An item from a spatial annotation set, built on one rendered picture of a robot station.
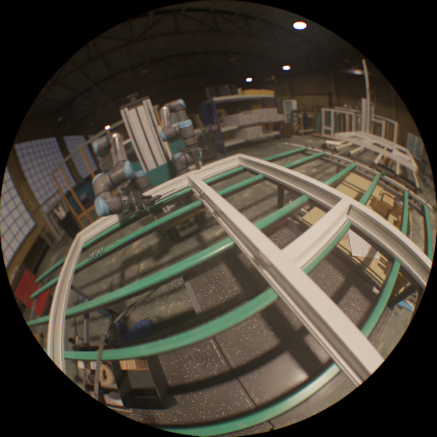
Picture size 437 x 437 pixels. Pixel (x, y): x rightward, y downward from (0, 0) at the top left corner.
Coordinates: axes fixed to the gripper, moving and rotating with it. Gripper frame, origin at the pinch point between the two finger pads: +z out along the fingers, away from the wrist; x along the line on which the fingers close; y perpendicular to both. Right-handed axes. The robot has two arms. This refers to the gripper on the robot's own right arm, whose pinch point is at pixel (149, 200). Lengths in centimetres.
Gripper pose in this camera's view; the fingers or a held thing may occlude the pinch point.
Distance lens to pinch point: 90.4
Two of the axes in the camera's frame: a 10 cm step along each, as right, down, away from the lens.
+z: 3.9, -1.7, 9.1
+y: 8.1, -4.1, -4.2
